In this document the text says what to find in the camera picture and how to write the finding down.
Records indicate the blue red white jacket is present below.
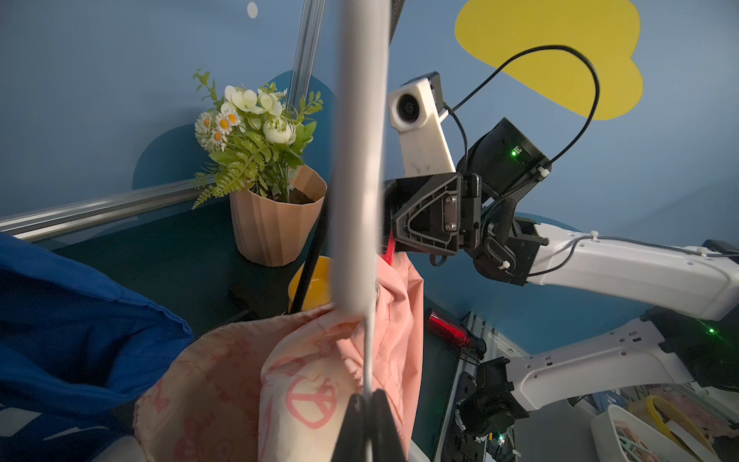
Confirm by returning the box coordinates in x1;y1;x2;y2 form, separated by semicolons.
1;235;194;461

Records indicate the yellow plastic tray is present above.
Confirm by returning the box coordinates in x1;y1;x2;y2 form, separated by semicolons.
288;256;332;311

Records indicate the white wire hanger pink jacket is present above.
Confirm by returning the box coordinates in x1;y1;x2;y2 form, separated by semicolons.
331;1;392;400

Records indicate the white tray outside workcell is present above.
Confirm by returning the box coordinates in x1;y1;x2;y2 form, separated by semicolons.
591;405;696;462

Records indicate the beige faceted flower pot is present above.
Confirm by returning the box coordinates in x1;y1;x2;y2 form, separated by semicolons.
229;166;327;268

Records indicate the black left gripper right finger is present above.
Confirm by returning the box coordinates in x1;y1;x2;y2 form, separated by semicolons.
369;389;407;462

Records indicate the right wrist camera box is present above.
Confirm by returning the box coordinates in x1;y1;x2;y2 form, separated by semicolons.
388;71;456;177

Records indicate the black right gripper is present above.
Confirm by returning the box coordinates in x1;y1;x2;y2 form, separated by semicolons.
381;172;482;257

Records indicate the pink kids jacket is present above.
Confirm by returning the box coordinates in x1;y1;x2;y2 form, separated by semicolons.
134;253;423;461

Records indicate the artificial white flowers plant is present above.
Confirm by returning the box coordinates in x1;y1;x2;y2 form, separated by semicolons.
192;69;323;208

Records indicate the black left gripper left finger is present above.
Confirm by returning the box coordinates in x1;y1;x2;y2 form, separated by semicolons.
331;394;367;462

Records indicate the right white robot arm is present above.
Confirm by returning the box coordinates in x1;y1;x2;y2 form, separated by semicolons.
384;117;738;436

